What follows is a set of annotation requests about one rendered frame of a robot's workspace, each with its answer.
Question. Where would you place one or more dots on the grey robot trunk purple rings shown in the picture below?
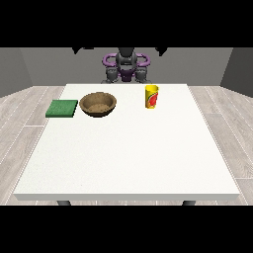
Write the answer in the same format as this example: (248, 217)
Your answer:
(125, 67)

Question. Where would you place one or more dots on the dark table leg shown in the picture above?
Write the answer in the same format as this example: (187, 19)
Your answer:
(64, 203)
(189, 203)

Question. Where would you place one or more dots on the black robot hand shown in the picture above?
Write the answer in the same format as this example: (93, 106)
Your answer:
(161, 50)
(77, 49)

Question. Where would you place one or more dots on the brown wooden bowl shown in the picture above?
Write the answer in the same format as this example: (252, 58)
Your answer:
(98, 104)

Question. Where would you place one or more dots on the yellow cup with melon print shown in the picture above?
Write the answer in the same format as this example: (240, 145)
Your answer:
(151, 97)

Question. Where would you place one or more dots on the green square pad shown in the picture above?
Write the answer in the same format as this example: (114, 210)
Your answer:
(62, 108)

